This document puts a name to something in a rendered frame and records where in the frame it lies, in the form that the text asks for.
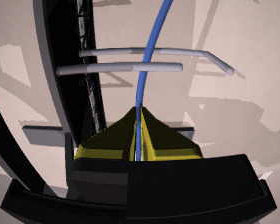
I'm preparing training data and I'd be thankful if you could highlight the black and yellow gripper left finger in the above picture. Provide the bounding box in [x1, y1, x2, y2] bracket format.
[74, 106, 137, 161]

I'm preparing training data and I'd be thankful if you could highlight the blue cable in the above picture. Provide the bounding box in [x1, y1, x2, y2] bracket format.
[135, 0, 173, 161]

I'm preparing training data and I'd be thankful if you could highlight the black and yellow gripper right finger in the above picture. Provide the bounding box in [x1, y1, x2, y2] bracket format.
[141, 106, 203, 161]

